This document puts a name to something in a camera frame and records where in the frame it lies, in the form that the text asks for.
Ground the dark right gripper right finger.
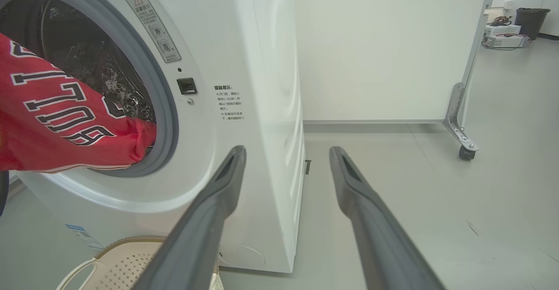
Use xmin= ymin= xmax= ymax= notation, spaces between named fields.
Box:
xmin=329 ymin=146 xmax=446 ymax=290

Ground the cream perforated laundry basket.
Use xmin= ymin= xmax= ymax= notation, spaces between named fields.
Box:
xmin=56 ymin=236 xmax=224 ymax=290

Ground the white washing machine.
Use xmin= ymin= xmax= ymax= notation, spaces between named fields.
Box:
xmin=0 ymin=0 xmax=311 ymax=274

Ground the blue energy label sticker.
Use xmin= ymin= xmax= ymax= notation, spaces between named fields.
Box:
xmin=66 ymin=224 xmax=105 ymax=251

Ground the white perforated crate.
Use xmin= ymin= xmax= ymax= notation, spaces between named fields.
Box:
xmin=484 ymin=7 xmax=503 ymax=25

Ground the white electronics box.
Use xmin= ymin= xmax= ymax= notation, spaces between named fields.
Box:
xmin=483 ymin=35 xmax=530 ymax=48
xmin=486 ymin=24 xmax=521 ymax=36

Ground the metal caster foot bracket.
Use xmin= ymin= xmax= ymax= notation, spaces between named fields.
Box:
xmin=443 ymin=83 xmax=480 ymax=160

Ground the white partition panel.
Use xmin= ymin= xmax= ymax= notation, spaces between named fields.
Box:
xmin=292 ymin=0 xmax=499 ymax=124

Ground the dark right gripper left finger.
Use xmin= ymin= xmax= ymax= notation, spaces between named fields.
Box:
xmin=133 ymin=146 xmax=247 ymax=290

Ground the black trash bin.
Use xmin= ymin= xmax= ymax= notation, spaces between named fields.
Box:
xmin=514 ymin=7 xmax=551 ymax=41

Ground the red basketball jersey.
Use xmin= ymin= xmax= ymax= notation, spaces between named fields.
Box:
xmin=0 ymin=32 xmax=157 ymax=173

